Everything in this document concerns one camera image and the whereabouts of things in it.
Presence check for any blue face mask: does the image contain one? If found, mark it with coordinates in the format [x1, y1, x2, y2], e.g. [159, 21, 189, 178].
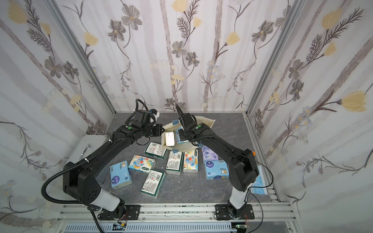
[250, 174, 268, 195]

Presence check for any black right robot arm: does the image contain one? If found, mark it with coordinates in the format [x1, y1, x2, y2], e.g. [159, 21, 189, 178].
[175, 104, 268, 219]

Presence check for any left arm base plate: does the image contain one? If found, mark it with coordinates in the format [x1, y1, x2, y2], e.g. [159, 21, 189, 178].
[98, 204, 141, 221]

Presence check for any green white tissue pack front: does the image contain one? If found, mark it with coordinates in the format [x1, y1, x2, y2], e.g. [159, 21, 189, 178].
[140, 169, 166, 199]

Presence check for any cartoon tissue pack tilted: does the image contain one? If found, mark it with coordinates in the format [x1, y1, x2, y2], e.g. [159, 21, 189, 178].
[128, 155, 156, 174]

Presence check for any cream canvas tote bag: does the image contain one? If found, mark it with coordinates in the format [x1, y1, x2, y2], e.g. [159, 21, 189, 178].
[161, 119, 198, 152]

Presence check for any green white tissue pack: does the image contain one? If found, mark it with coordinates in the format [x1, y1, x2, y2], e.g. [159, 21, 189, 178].
[144, 142, 168, 160]
[140, 169, 166, 199]
[166, 151, 184, 175]

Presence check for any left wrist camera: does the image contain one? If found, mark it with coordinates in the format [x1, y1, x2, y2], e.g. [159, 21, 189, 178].
[149, 109, 160, 121]

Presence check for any cartoon elephant tissue pack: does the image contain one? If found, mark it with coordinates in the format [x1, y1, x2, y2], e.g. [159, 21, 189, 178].
[183, 150, 198, 173]

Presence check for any light blue tissue pack left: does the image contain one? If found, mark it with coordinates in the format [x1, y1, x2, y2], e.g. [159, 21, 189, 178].
[109, 161, 133, 189]

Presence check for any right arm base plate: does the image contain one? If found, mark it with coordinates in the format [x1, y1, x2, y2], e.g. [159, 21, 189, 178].
[214, 204, 255, 220]

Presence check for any light blue purple-logo tissue pack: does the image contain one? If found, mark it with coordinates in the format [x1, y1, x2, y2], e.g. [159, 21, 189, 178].
[205, 160, 229, 180]

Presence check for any aluminium frame rail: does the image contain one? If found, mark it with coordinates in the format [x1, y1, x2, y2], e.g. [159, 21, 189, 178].
[55, 202, 301, 233]

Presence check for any purple tissue pack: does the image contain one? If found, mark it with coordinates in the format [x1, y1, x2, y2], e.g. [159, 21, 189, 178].
[202, 146, 219, 162]

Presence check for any silver metal case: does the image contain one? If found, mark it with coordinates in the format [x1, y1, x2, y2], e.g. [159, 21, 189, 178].
[63, 135, 107, 170]

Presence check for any light blue tissue pack front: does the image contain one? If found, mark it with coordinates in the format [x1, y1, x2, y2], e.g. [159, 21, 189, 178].
[175, 127, 189, 144]

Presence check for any green white tissue pack back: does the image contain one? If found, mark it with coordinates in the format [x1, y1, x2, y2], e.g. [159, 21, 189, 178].
[144, 142, 168, 160]

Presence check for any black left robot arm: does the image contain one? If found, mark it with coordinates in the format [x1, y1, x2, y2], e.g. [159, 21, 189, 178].
[41, 99, 165, 220]

